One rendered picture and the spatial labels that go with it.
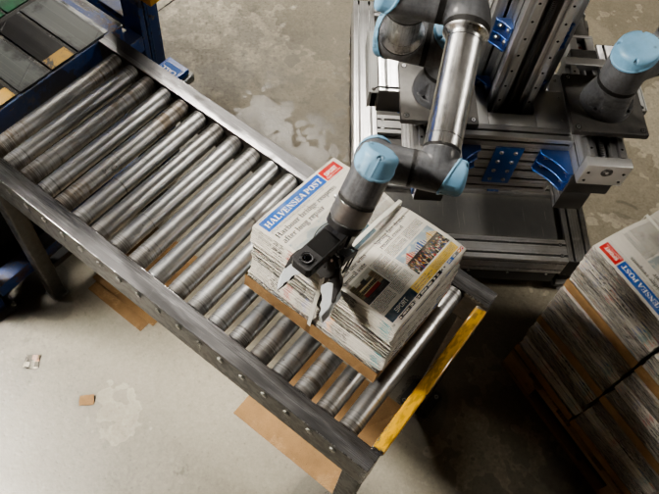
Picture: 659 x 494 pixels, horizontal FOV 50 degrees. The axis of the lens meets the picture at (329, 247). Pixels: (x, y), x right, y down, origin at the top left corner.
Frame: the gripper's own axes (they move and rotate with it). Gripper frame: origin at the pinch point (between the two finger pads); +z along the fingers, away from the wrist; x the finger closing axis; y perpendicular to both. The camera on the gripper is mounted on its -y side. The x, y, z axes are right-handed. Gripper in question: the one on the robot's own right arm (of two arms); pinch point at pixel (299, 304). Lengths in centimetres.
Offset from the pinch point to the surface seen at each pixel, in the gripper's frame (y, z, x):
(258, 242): 6.6, -1.9, 16.6
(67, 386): 34, 103, 70
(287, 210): 11.9, -9.5, 15.8
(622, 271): 69, -20, -49
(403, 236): 23.4, -14.6, -6.3
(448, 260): 24.9, -15.3, -17.0
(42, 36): 35, 2, 118
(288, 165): 46, -3, 36
